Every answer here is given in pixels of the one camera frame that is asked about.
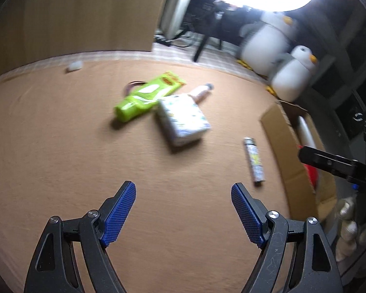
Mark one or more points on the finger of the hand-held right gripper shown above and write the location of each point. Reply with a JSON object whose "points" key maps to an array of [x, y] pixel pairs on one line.
{"points": [[320, 158]]}

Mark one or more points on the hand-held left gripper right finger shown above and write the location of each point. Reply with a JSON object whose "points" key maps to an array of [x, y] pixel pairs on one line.
{"points": [[247, 216]]}

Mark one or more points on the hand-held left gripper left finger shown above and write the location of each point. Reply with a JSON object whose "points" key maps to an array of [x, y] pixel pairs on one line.
{"points": [[119, 216]]}

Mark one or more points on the red fabric pouch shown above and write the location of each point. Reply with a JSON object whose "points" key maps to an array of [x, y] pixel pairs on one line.
{"points": [[311, 175]]}

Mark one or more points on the white squeeze bottle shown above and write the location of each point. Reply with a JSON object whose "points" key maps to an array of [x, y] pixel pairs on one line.
{"points": [[306, 131]]}

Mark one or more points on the cardboard box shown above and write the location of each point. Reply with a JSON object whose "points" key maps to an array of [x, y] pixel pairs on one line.
{"points": [[283, 146]]}

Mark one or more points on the patterned lighter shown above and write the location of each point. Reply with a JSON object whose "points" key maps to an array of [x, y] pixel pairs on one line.
{"points": [[253, 161]]}

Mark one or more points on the white tissue pack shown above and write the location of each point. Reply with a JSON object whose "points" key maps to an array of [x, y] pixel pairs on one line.
{"points": [[183, 119]]}

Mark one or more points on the green squeeze tube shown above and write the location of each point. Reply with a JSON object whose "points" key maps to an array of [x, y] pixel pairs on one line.
{"points": [[143, 97]]}

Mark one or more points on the small white bottle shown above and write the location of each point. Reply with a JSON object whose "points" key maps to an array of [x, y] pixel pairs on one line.
{"points": [[199, 93]]}

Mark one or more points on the small white cylinder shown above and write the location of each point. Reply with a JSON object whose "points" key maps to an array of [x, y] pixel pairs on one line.
{"points": [[74, 67]]}

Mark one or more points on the small penguin plush toy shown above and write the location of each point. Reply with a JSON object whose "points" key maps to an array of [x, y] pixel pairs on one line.
{"points": [[289, 76]]}

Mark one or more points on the large penguin plush toy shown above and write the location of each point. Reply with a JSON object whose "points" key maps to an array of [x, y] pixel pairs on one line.
{"points": [[265, 45]]}

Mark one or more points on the plaid bed sheet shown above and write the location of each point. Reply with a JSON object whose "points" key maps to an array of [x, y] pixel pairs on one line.
{"points": [[170, 56]]}

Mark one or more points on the black power strip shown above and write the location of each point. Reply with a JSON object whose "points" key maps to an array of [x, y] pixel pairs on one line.
{"points": [[162, 40]]}

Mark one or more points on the large laminate wooden board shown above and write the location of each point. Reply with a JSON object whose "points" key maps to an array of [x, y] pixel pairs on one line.
{"points": [[79, 12]]}

